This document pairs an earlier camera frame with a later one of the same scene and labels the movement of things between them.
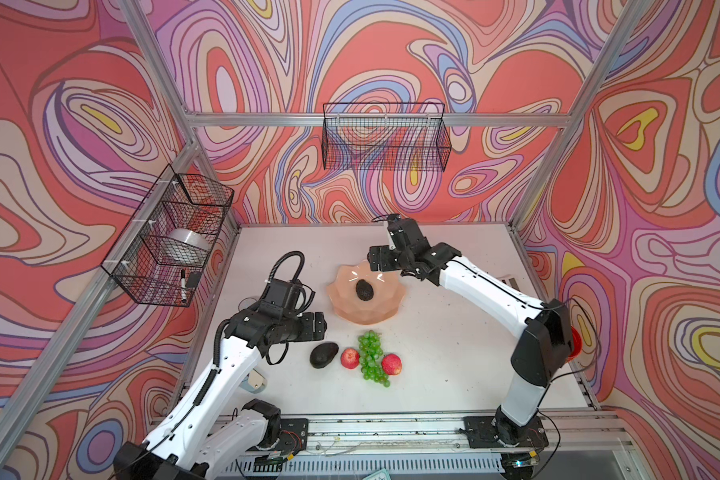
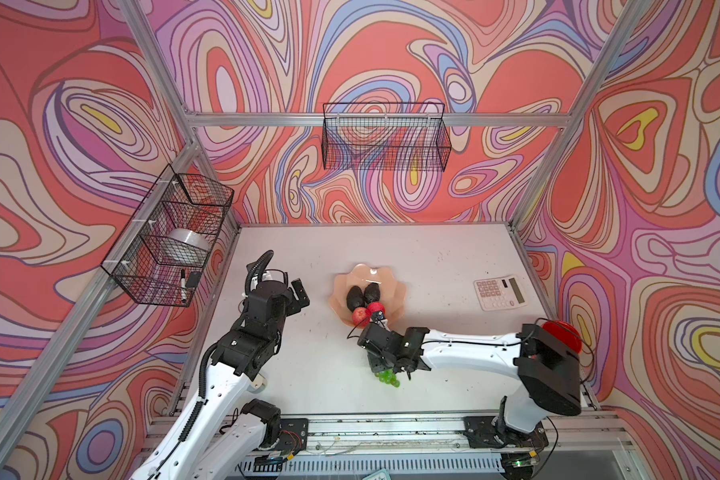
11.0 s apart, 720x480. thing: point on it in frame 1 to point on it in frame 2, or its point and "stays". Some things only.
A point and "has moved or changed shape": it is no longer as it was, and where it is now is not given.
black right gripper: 382,252 to 375,366
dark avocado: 365,290 has moved or changed shape
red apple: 391,364 has moved or changed shape
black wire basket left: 163,248 stays
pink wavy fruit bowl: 388,293 stays
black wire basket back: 385,136 stays
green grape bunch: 371,351 has moved or changed shape
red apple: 350,358 to 359,317
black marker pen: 183,286 stays
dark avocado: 323,354 to 355,298
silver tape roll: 192,238 stays
